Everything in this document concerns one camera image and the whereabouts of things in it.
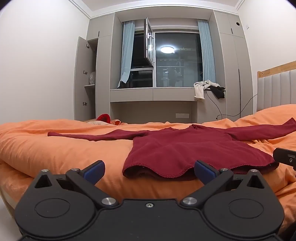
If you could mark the white garment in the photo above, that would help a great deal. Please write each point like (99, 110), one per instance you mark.
(199, 91)

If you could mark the grey wardrobe with shelves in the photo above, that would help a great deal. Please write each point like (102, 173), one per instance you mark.
(104, 69)

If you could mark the grey window sill cabinet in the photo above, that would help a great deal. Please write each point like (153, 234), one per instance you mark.
(150, 95)

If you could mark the red fluffy item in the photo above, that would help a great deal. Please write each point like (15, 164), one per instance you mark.
(104, 117)

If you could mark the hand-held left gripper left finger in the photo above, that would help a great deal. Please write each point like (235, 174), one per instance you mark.
(93, 172)

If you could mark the maroon long-sleeve sweater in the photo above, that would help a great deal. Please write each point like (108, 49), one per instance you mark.
(185, 148)

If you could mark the grey padded wooden headboard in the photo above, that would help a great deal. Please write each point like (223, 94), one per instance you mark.
(277, 90)

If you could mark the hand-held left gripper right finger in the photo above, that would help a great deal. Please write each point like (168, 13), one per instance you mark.
(204, 172)

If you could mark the orange blanket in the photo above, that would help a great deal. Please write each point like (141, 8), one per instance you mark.
(57, 150)

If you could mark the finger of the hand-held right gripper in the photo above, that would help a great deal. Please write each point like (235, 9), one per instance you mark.
(285, 157)

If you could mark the white wall outlet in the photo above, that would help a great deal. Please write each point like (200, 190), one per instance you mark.
(182, 115)

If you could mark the open grey wardrobe door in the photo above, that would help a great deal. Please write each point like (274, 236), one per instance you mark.
(83, 81)

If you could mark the light blue curtain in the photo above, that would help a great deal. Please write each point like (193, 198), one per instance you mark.
(126, 53)
(207, 51)

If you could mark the clear plastic bag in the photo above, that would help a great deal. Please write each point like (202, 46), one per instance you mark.
(92, 78)

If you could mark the large glass window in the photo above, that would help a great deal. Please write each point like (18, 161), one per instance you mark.
(180, 64)

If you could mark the open window sash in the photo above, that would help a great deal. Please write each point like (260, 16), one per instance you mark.
(149, 44)

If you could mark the tall grey closed wardrobe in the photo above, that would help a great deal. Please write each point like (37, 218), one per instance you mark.
(233, 69)

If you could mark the black garment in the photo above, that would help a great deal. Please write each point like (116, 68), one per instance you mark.
(218, 92)

